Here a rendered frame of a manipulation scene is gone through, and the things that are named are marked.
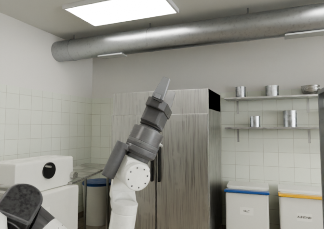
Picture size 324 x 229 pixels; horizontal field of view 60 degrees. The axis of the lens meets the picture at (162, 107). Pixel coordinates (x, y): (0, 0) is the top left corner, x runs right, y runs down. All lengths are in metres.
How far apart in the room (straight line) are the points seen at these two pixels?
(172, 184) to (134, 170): 3.04
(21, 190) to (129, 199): 0.29
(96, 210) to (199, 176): 1.94
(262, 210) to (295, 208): 0.38
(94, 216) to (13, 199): 4.07
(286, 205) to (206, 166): 1.03
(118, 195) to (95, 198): 4.00
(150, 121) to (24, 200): 0.38
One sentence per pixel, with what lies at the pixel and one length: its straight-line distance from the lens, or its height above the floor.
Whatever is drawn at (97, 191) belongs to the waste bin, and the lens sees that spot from 4.75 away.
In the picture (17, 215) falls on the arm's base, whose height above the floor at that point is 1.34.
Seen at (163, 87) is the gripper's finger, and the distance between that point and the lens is 0.73.
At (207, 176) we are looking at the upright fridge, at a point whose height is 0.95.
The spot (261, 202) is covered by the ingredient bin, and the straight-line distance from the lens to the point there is 3.82.
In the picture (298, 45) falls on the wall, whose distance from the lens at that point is 4.52.
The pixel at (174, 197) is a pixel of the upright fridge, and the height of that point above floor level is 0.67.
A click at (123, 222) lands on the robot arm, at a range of 0.76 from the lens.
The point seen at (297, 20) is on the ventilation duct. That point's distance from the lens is 3.51.
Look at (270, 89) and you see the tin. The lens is 4.14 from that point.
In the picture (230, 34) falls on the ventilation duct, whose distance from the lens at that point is 3.54.
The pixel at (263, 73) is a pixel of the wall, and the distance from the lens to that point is 4.43.
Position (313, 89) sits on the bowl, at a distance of 4.15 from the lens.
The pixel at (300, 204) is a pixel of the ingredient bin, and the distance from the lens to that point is 3.81.
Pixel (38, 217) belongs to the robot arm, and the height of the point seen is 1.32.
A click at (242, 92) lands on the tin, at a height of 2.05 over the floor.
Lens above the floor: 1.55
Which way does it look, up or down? 4 degrees up
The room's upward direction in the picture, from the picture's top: straight up
